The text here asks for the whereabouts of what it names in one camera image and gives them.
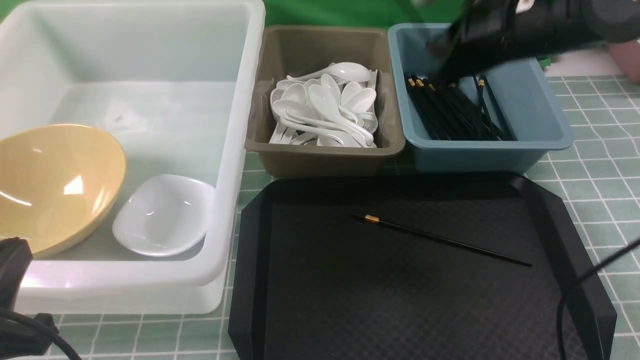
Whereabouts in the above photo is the black chopstick gold band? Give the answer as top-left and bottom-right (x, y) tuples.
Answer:
(352, 213), (533, 268)

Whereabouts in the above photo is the white soup spoon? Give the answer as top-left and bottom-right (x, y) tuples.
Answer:
(307, 84), (358, 125)

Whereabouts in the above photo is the white square dish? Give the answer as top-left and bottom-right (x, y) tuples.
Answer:
(112, 174), (216, 258)

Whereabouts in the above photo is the yellow noodle bowl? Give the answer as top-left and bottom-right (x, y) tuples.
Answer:
(0, 124), (127, 259)

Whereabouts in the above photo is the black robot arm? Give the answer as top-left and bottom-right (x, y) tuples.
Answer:
(429, 0), (640, 84)

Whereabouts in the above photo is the white spoon right in bin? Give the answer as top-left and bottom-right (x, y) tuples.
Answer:
(343, 88), (377, 114)

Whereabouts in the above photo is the white spoon in bin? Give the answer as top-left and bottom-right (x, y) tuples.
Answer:
(286, 62), (371, 82)
(343, 88), (377, 114)

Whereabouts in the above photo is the black serving tray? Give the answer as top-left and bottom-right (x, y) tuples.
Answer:
(228, 172), (594, 360)

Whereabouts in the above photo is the top white spoon in bin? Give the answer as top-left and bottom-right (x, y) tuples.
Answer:
(286, 62), (371, 82)

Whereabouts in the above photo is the brown plastic bin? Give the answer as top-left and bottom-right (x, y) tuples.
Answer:
(245, 25), (406, 178)

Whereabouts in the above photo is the large white plastic tub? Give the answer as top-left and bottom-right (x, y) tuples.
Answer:
(1, 0), (266, 314)

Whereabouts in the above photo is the green cloth backdrop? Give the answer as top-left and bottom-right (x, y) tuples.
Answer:
(0, 0), (584, 68)

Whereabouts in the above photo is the leaning black chopstick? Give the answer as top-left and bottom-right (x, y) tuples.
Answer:
(473, 75), (487, 141)

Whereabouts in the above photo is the blue plastic bin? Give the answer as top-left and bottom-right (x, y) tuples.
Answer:
(388, 23), (574, 174)

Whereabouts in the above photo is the pink bin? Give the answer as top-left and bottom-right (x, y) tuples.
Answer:
(606, 39), (640, 85)

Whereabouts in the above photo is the black object bottom left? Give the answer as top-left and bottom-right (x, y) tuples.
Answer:
(0, 237), (81, 360)

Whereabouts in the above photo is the black cable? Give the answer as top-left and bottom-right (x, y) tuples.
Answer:
(556, 237), (640, 360)

